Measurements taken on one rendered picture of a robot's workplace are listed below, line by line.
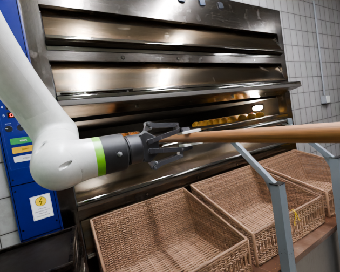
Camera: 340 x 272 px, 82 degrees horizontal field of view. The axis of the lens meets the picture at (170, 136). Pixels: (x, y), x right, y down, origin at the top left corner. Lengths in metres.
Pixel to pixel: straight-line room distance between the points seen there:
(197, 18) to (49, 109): 1.24
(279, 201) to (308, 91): 1.69
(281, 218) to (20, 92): 0.91
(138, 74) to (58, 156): 0.86
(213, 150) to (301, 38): 1.55
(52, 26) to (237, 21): 1.27
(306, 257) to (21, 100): 1.25
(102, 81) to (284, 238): 1.08
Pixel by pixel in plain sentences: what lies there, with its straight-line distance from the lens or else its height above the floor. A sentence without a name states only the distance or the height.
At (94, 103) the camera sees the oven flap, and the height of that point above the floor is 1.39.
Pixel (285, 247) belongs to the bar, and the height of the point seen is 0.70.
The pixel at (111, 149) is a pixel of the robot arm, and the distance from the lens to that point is 0.46.
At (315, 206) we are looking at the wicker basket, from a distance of 1.36.
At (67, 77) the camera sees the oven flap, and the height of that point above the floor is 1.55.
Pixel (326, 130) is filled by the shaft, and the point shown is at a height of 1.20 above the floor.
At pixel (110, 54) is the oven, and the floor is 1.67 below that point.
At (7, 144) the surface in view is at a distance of 1.06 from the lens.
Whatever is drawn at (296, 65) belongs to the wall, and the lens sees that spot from 2.32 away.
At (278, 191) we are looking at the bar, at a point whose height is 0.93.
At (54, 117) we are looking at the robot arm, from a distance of 0.53.
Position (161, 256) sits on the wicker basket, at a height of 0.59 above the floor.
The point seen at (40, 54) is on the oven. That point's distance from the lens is 1.15.
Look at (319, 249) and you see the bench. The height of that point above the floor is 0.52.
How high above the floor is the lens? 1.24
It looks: 3 degrees down
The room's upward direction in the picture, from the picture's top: 9 degrees counter-clockwise
